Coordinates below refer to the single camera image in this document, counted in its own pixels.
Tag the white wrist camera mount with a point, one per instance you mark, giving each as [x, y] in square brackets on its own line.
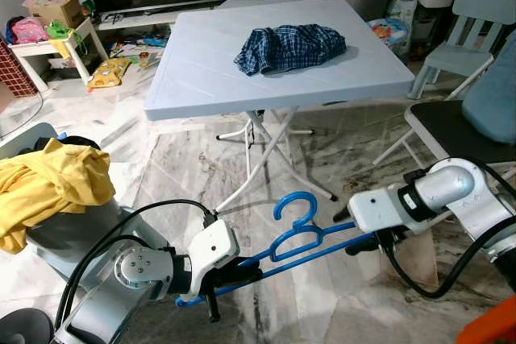
[211, 247]
[375, 211]

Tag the yellow toy bag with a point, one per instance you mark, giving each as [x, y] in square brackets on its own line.
[109, 74]

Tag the colourful toy pack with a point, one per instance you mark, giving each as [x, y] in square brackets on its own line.
[391, 34]

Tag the black garment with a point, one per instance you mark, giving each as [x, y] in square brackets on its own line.
[81, 142]

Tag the yellow shirt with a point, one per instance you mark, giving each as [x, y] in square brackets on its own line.
[48, 183]

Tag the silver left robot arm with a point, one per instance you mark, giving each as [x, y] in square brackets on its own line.
[133, 267]

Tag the cardboard box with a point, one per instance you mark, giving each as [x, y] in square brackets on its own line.
[56, 10]

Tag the blue plastic hanger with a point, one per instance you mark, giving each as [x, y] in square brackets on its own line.
[295, 196]

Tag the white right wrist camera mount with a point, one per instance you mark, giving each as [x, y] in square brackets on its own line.
[375, 211]

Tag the orange object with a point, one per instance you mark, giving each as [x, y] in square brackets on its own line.
[488, 328]

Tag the blue plaid shirt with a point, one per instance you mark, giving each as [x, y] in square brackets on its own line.
[290, 47]

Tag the pale blue plastic chair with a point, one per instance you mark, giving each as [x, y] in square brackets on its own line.
[81, 239]

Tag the pink bag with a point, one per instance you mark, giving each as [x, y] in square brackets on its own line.
[28, 31]

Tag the small white side table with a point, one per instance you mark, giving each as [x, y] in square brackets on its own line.
[36, 47]

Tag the grey folding chair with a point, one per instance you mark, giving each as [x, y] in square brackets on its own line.
[439, 126]

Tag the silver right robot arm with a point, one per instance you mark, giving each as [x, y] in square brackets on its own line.
[447, 187]

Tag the pale blue child chair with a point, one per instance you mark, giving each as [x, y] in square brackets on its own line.
[484, 2]

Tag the white television console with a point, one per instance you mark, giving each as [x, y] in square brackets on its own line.
[137, 22]

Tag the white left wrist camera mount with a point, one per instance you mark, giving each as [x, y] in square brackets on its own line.
[211, 247]

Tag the light blue cushion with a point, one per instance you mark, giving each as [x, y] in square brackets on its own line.
[492, 102]

